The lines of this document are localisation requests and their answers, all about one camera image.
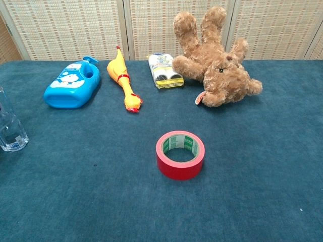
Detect blue cartoon lotion pump bottle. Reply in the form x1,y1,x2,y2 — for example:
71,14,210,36
43,55,101,109

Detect white yellow packaged rolls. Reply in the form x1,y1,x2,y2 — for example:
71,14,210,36
147,52,185,89

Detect teal blue table cloth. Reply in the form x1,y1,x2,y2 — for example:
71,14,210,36
0,59,323,242

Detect brown plush teddy bear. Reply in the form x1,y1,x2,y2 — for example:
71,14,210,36
172,6,263,108

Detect yellow rubber chicken toy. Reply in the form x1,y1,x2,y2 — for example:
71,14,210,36
106,45,144,113

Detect red adhesive tape roll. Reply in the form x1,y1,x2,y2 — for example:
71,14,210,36
155,130,206,181

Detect woven folding screen panel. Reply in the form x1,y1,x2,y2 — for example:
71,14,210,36
0,15,23,65
0,0,130,62
226,0,323,61
123,0,235,61
304,25,323,61

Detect transparent plastic water bottle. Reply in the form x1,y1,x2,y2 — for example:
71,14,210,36
0,85,29,152

